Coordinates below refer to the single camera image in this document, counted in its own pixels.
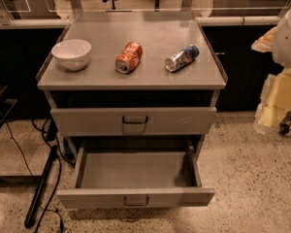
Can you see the grey drawer cabinet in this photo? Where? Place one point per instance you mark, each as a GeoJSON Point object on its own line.
{"type": "Point", "coordinates": [121, 74]}

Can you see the blue silver soda can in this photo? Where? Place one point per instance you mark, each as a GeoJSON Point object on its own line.
{"type": "Point", "coordinates": [181, 59]}

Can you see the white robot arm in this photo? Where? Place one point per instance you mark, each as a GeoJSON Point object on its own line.
{"type": "Point", "coordinates": [274, 110]}

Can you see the white ceramic bowl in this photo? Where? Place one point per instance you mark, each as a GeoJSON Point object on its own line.
{"type": "Point", "coordinates": [72, 54]}

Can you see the orange soda can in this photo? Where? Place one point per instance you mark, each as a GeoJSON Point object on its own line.
{"type": "Point", "coordinates": [129, 58]}

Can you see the grey top drawer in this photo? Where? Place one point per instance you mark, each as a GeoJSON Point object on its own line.
{"type": "Point", "coordinates": [133, 121]}

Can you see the grey drawer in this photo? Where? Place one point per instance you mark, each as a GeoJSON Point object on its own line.
{"type": "Point", "coordinates": [136, 177]}
{"type": "Point", "coordinates": [133, 121]}

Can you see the black floor bar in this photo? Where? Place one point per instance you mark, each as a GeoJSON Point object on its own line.
{"type": "Point", "coordinates": [39, 191]}

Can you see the white horizontal rail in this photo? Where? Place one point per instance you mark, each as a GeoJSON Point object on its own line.
{"type": "Point", "coordinates": [203, 21]}

